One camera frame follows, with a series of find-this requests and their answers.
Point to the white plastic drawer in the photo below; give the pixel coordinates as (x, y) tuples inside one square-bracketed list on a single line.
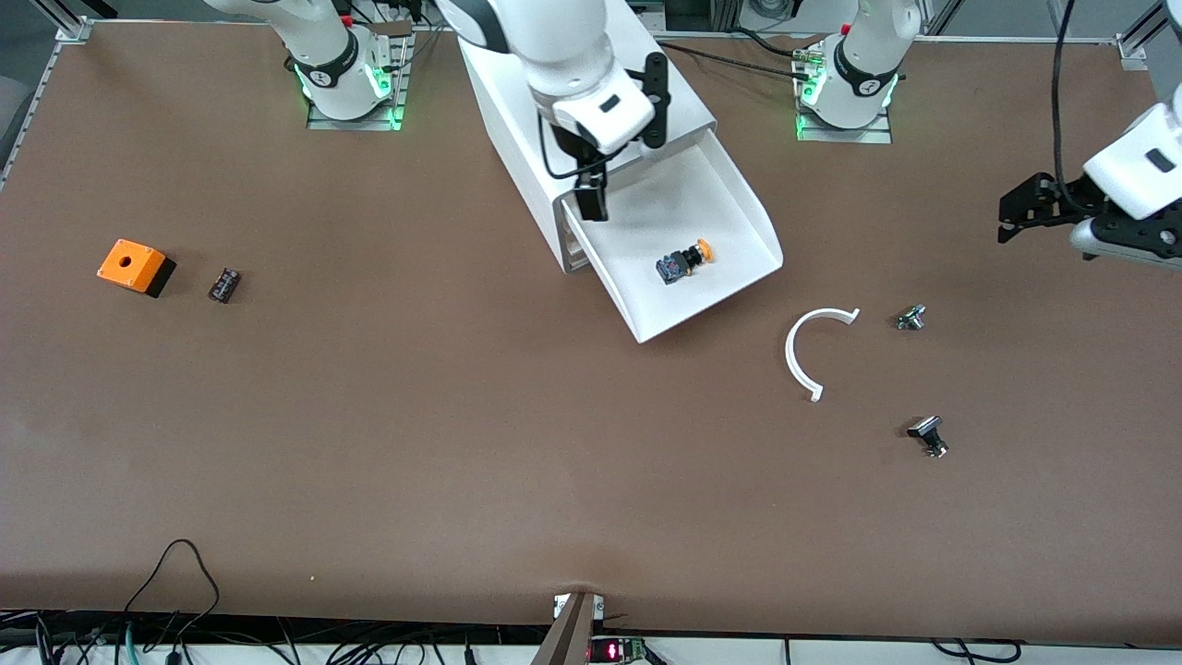
[(574, 235), (637, 212), (577, 260)]

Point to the orange push button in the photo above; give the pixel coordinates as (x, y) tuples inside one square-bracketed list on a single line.
[(679, 266)]

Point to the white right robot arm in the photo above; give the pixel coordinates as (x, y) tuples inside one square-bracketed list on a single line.
[(563, 46)]

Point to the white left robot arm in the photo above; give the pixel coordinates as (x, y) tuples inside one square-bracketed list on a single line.
[(859, 65)]

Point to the white drawer cabinet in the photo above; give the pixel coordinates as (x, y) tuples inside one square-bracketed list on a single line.
[(688, 102)]

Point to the chrome tee fitting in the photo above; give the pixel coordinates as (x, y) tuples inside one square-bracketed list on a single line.
[(910, 320)]

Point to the small black relay block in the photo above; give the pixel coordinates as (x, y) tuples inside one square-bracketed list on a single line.
[(224, 285)]

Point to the orange box with hole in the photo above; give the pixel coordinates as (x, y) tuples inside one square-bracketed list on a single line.
[(148, 265)]

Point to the black box red display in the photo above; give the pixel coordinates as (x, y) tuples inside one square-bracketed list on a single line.
[(617, 650)]

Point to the aluminium frame profile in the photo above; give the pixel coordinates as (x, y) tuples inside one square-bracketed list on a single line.
[(1145, 32), (69, 23)]

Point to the black switch with white face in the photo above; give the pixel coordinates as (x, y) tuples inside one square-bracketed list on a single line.
[(926, 429)]

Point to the brown metal post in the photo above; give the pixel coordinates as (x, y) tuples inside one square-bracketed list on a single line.
[(568, 633)]

